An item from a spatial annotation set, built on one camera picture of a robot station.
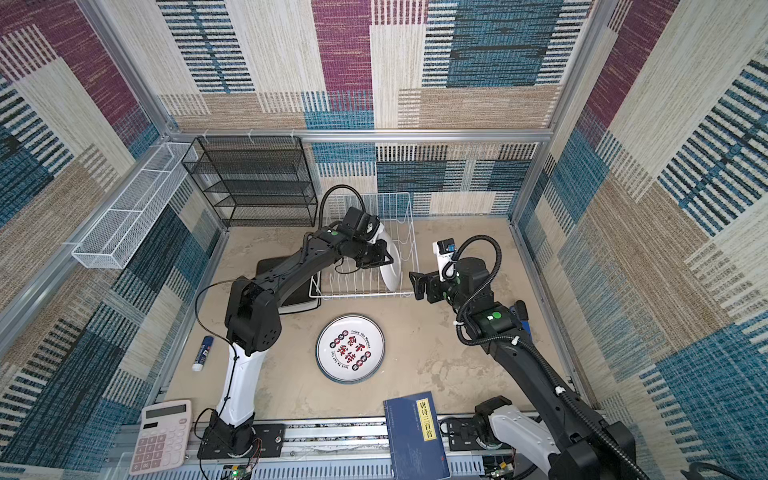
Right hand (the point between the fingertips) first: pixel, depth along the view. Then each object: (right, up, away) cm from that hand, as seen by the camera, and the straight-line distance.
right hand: (427, 273), depth 78 cm
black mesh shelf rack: (-58, +31, +32) cm, 73 cm away
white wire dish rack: (-7, +17, +41) cm, 45 cm away
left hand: (-8, +4, +12) cm, 15 cm away
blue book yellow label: (-4, -40, -5) cm, 40 cm away
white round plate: (-21, -22, +9) cm, 32 cm away
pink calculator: (-64, -39, -5) cm, 75 cm away
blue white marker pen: (-63, -23, +9) cm, 67 cm away
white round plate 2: (-9, -1, +14) cm, 16 cm away
